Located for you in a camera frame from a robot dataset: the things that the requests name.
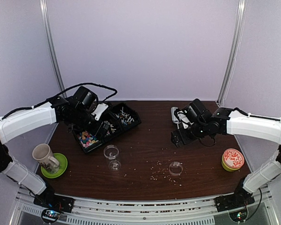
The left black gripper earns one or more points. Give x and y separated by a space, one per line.
100 134

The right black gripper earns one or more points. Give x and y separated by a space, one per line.
185 139

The metal scoop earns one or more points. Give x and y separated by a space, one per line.
174 116

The black three-compartment candy bin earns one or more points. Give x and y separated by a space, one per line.
118 119

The clear plastic jar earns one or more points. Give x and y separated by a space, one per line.
111 154

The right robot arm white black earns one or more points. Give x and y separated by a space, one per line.
195 122

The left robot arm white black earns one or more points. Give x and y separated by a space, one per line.
82 110

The clear plastic jar lid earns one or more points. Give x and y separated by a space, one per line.
175 168

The green saucer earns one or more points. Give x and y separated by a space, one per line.
61 164

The green tin orange patterned lid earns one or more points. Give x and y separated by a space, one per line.
232 160

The beige ceramic mug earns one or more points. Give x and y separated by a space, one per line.
43 154

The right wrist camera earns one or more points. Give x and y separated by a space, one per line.
184 120

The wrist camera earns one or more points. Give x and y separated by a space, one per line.
184 120
100 109

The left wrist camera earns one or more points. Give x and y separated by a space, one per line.
100 109

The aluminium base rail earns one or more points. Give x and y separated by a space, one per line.
194 211

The right aluminium frame post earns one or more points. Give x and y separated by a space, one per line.
236 42

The aluminium frame post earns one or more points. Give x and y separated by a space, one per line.
236 42
53 56

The left aluminium frame post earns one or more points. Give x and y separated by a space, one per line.
53 56

